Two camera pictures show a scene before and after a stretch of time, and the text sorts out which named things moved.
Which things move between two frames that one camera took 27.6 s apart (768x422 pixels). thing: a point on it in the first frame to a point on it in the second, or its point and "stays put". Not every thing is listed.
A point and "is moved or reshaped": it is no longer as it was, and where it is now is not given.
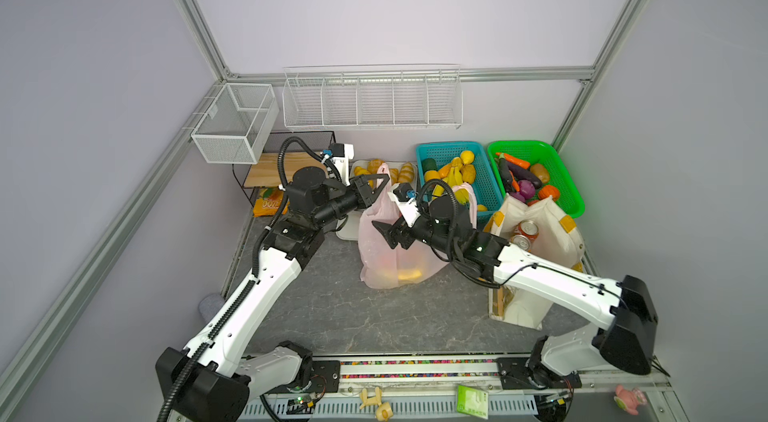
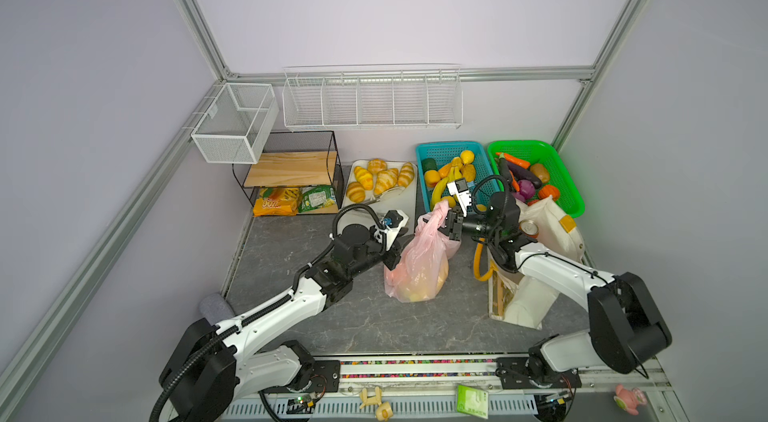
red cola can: [524, 234] stays put
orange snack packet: [268, 203] stays put
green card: [472, 401] stays put
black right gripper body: [427, 232] to [478, 227]
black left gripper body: [341, 201] to [375, 254]
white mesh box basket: [235, 128] stays put
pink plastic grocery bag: [384, 267] is moved or reshaped
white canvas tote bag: [541, 231] stays put
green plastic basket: [541, 153] stays put
